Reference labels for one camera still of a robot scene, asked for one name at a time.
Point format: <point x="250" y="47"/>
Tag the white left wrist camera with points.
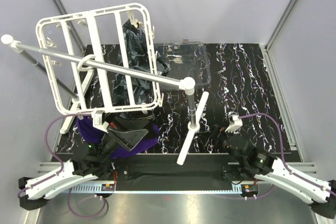
<point x="98" y="120"/>

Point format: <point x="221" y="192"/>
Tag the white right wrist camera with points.
<point x="235" y="123"/>

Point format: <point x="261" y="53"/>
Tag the clear plastic bin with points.
<point x="185" y="59"/>

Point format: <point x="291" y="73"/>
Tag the white clip drying hanger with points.
<point x="90" y="17"/>

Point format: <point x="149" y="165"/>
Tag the dark patterned sock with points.
<point x="138" y="59"/>

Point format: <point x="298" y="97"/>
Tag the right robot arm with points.
<point x="263" y="165"/>

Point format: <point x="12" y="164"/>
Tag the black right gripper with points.
<point x="218" y="132"/>

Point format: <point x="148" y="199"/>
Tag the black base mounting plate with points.
<point x="160" y="172"/>

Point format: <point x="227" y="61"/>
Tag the metal hanging rack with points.
<point x="187" y="84"/>

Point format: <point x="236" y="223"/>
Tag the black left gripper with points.
<point x="129" y="138"/>

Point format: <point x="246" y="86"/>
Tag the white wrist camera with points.
<point x="98" y="120"/>
<point x="235" y="123"/>

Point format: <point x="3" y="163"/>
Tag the purple fleece sock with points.
<point x="96" y="140"/>

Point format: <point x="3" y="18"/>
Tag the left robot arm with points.
<point x="90" y="161"/>

